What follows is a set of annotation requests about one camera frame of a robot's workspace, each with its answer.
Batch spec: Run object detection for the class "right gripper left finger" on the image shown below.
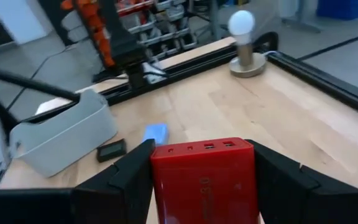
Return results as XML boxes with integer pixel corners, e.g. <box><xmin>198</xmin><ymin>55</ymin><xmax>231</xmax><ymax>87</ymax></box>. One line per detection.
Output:
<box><xmin>0</xmin><ymin>139</ymin><xmax>157</xmax><ymax>224</ymax></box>

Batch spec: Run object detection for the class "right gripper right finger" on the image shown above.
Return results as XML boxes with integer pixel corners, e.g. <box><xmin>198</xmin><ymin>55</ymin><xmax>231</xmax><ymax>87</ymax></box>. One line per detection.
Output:
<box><xmin>246</xmin><ymin>139</ymin><xmax>358</xmax><ymax>224</ymax></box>

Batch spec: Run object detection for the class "small dark display device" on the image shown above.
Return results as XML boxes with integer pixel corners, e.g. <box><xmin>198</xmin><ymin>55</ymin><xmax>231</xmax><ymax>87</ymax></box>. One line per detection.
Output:
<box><xmin>96</xmin><ymin>138</ymin><xmax>127</xmax><ymax>164</ymax></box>

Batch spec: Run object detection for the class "light blue cube charger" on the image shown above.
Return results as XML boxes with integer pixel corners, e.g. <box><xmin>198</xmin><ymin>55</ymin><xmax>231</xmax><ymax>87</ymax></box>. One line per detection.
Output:
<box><xmin>141</xmin><ymin>123</ymin><xmax>170</xmax><ymax>146</ymax></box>

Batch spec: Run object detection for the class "red block USB charger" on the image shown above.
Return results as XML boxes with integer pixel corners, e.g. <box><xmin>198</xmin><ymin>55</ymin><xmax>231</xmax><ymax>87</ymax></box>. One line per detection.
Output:
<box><xmin>150</xmin><ymin>137</ymin><xmax>260</xmax><ymax>224</ymax></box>

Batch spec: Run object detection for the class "grey plastic bin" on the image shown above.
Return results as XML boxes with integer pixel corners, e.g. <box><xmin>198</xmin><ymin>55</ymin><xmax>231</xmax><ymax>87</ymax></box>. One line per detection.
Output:
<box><xmin>9</xmin><ymin>89</ymin><xmax>119</xmax><ymax>179</ymax></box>

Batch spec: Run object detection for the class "white cabinet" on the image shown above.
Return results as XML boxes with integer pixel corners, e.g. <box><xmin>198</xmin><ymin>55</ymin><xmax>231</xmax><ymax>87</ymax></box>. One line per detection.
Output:
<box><xmin>0</xmin><ymin>0</ymin><xmax>54</xmax><ymax>45</ymax></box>

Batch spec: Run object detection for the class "white bulb brass lamp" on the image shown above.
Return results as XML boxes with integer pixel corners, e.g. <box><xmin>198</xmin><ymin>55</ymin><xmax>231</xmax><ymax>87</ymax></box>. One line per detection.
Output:
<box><xmin>227</xmin><ymin>9</ymin><xmax>268</xmax><ymax>78</ymax></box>

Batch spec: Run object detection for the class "grey desk foot bar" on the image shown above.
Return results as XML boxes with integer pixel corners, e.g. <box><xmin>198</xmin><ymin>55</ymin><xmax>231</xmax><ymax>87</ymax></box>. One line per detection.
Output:
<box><xmin>280</xmin><ymin>0</ymin><xmax>323</xmax><ymax>34</ymax></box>

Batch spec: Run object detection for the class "storage bin rack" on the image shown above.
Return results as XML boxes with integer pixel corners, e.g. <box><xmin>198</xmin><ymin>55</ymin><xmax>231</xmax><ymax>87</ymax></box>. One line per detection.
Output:
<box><xmin>116</xmin><ymin>0</ymin><xmax>198</xmax><ymax>60</ymax></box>

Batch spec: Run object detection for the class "blue storage crate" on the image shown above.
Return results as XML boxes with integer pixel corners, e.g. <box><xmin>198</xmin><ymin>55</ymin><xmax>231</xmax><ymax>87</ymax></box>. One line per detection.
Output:
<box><xmin>316</xmin><ymin>0</ymin><xmax>358</xmax><ymax>21</ymax></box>

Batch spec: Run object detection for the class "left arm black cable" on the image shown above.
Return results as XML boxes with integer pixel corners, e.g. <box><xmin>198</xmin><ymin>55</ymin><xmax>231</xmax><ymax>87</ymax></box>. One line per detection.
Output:
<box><xmin>0</xmin><ymin>63</ymin><xmax>81</xmax><ymax>103</ymax></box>

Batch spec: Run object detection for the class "orange segmented hose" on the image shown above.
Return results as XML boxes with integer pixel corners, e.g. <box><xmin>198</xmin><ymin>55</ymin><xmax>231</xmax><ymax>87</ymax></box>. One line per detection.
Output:
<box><xmin>60</xmin><ymin>0</ymin><xmax>117</xmax><ymax>68</ymax></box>

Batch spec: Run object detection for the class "black aluminium table frame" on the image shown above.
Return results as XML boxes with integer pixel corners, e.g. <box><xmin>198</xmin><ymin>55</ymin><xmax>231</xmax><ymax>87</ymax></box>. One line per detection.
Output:
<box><xmin>20</xmin><ymin>30</ymin><xmax>358</xmax><ymax>123</ymax></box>

